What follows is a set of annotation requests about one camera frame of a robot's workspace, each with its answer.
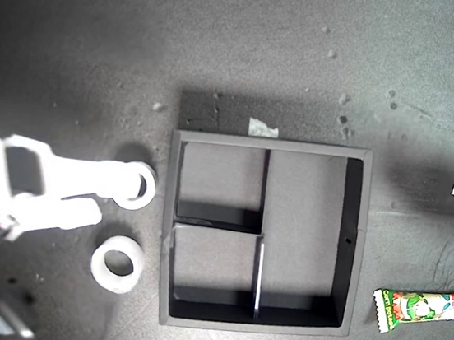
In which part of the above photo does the white tape roll green core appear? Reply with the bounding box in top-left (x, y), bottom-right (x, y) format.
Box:
top-left (108, 158), bottom-right (160, 213)

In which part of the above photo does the taller white tape roll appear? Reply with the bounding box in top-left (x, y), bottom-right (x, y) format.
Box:
top-left (86, 231), bottom-right (149, 298)

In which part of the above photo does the green printed snack bar wrapper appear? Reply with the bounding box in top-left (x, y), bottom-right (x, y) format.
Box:
top-left (368, 277), bottom-right (454, 340)

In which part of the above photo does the black tray with wells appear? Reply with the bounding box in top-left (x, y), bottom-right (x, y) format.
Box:
top-left (148, 123), bottom-right (376, 340)

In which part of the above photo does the white paper scrap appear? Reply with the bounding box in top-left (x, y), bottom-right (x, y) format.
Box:
top-left (247, 116), bottom-right (281, 140)

